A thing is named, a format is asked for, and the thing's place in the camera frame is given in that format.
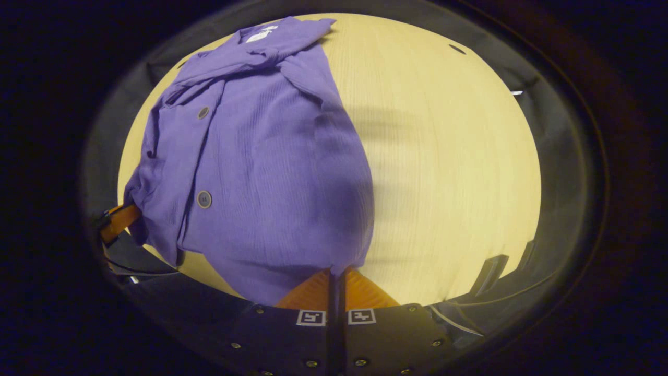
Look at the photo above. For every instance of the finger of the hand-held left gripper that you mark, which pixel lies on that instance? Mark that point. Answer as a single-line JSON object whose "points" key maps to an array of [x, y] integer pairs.
{"points": [[120, 219]]}

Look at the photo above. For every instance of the purple button shirt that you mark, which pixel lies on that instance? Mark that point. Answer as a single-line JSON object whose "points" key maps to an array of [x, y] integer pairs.
{"points": [[261, 167]]}

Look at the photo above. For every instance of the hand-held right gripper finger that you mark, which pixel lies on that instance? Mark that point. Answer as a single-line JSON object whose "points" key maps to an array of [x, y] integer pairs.
{"points": [[330, 339], [342, 339]]}

